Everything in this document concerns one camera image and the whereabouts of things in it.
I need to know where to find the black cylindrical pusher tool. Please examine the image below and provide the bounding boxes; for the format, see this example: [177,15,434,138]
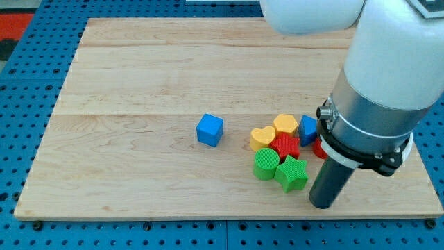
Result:
[309,157,355,209]

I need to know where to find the blue cube block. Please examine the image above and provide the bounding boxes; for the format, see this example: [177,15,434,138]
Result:
[196,113,224,147]

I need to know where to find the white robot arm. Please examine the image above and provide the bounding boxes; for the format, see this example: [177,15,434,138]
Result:
[260,0,443,209]

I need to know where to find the yellow heart block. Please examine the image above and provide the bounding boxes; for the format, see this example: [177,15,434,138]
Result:
[249,126,276,151]

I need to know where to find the green star block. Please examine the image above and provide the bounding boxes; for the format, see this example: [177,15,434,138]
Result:
[274,155,309,193]

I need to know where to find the blue pentagon block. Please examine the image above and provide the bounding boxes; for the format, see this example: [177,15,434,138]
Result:
[298,115,317,147]

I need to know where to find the red star block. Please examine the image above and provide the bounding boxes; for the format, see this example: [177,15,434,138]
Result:
[268,133,300,162]

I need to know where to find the green cylinder block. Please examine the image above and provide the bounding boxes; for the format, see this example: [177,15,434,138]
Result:
[253,148,280,181]

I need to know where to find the yellow hexagon block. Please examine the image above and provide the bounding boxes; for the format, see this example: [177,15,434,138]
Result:
[272,114,299,137]

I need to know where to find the wooden board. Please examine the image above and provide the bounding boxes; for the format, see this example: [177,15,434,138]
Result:
[14,18,443,221]

